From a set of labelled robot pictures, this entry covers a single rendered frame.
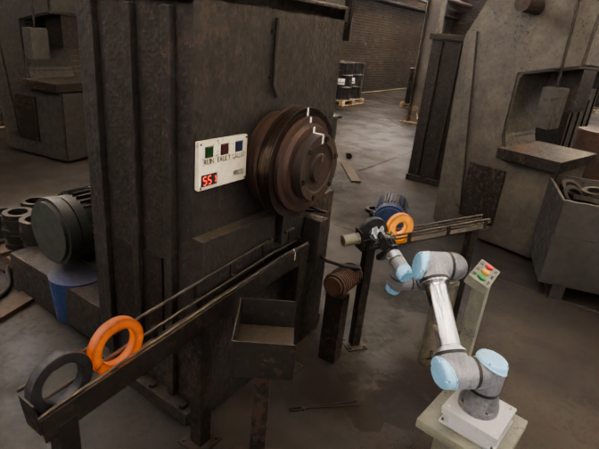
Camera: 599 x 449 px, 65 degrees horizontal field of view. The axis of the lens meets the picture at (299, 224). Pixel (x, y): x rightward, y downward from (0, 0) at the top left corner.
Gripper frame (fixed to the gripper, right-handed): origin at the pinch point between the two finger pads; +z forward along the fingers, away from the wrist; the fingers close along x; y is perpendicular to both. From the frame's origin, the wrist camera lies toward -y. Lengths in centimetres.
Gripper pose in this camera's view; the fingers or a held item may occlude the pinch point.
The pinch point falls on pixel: (373, 230)
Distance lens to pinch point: 248.0
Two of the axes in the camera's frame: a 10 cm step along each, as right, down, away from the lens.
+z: -3.0, -6.5, 7.0
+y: 1.9, -7.6, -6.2
